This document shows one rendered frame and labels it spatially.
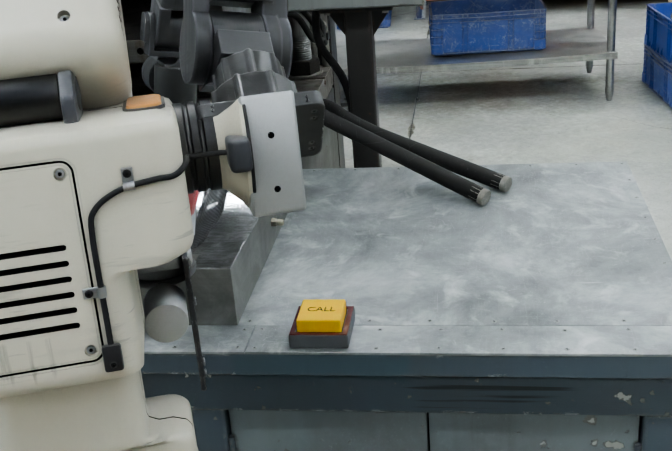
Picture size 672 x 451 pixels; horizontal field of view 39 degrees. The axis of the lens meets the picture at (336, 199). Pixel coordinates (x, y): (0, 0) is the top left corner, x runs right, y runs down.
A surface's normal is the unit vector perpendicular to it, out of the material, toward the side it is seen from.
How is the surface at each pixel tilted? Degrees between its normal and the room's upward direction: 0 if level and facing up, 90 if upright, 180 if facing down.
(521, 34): 92
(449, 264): 0
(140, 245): 82
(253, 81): 37
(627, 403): 90
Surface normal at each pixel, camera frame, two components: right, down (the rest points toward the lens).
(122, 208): 0.19, 0.22
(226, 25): 0.31, -0.54
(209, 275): -0.13, 0.38
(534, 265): -0.07, -0.92
